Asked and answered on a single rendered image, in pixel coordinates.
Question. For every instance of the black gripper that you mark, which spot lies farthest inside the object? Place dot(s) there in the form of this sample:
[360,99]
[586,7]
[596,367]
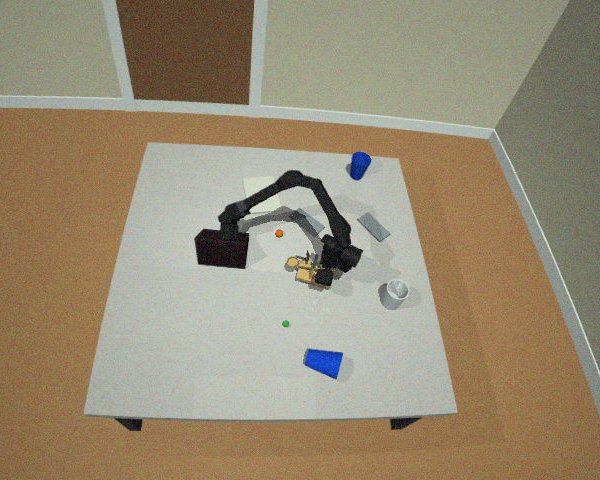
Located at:
[325,276]

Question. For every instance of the white cup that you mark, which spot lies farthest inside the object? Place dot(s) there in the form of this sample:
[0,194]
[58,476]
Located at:
[394,294]

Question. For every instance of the blue cup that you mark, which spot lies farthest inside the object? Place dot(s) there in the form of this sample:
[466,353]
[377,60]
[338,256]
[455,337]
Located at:
[327,362]
[360,162]

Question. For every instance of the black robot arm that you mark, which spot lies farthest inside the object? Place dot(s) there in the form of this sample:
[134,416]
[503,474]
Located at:
[339,245]

